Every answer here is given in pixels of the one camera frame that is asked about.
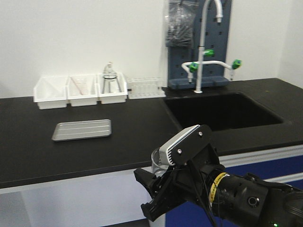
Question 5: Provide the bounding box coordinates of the white lab faucet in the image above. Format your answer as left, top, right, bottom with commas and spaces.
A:
181, 0, 242, 94

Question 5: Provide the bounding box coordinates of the white bin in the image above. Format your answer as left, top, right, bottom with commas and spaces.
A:
96, 73, 128, 104
34, 76, 69, 110
67, 74, 98, 107

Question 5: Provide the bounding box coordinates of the white bin right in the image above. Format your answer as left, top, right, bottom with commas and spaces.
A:
96, 73, 128, 104

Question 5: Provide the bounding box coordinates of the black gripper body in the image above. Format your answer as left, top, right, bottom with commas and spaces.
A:
151, 143, 224, 208

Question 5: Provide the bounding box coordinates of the pink stick in bin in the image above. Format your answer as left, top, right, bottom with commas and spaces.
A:
71, 77, 87, 95

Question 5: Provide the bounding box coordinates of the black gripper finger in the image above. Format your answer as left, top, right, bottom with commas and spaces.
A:
134, 168, 161, 192
141, 189, 186, 221

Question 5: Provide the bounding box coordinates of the grey pegboard drying rack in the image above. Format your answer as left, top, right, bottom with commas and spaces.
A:
168, 0, 232, 89

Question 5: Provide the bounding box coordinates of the black cable with yellow tag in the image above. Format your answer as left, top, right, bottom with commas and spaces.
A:
189, 160, 229, 227

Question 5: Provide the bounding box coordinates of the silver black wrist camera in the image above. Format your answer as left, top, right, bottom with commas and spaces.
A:
159, 124, 212, 166

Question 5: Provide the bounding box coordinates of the glass conical flask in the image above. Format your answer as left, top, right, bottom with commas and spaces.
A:
102, 62, 122, 94

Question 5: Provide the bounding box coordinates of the silver metal tray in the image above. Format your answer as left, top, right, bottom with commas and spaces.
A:
52, 119, 112, 141

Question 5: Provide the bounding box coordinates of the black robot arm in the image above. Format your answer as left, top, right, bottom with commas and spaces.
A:
134, 144, 303, 227

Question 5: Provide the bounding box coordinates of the white bin left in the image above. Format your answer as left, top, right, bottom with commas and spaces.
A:
34, 76, 69, 110

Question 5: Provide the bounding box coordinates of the white bin middle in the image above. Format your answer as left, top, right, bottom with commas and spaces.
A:
67, 74, 98, 107

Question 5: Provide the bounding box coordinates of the white test tube rack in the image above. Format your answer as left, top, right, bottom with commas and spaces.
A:
126, 77, 166, 99

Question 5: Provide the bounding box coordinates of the bag of black pegs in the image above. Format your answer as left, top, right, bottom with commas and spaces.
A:
165, 0, 198, 48

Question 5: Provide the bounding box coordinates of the clear glass beaker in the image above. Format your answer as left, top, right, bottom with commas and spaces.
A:
151, 148, 169, 177

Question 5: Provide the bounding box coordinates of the black sink basin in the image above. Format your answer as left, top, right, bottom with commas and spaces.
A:
165, 93, 283, 131

